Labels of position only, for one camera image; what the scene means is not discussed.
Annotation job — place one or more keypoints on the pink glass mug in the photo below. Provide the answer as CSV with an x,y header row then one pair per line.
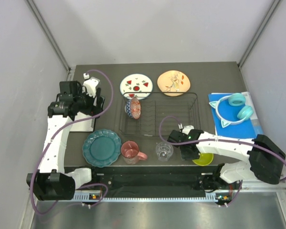
x,y
131,153

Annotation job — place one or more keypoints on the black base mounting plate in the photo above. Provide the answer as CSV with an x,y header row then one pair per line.
x,y
193,177

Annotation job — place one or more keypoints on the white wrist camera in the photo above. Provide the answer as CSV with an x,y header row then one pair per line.
x,y
185,129
90,84

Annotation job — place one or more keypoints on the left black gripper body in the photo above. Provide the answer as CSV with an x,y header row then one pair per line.
x,y
85,102

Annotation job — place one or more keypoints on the black wire dish rack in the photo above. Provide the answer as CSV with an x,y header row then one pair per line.
x,y
155,107

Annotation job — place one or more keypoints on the blue red patterned bowl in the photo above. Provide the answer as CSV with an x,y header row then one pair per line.
x,y
133,108

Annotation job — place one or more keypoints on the black clipboard with paper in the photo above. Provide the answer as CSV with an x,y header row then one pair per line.
x,y
83,126

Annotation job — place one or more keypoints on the white watermelon pattern plate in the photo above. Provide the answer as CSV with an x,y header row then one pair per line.
x,y
136,85

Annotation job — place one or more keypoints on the blue folder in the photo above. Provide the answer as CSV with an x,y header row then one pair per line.
x,y
247,129

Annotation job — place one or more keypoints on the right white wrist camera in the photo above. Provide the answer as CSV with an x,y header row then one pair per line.
x,y
185,129

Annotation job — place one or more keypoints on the lime green bowl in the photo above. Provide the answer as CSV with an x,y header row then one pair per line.
x,y
204,160

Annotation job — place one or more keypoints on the grey slotted cable duct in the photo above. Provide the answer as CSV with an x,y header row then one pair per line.
x,y
94,196

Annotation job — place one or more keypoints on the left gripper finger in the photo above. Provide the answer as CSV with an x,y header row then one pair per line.
x,y
100,105
98,98

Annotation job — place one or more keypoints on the clear drinking glass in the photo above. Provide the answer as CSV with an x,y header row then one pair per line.
x,y
164,151

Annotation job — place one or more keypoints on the teal scalloped plate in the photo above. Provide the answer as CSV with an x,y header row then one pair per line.
x,y
101,148

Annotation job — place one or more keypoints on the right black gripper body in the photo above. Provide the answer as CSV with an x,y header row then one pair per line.
x,y
186,156

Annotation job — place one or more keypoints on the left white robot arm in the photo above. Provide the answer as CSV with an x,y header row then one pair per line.
x,y
51,182

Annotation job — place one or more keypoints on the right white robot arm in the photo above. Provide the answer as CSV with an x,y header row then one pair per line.
x,y
258,157

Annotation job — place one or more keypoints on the peach bird pattern plate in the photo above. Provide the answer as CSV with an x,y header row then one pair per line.
x,y
173,83

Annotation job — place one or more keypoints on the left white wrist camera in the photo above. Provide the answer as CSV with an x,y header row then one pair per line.
x,y
90,84

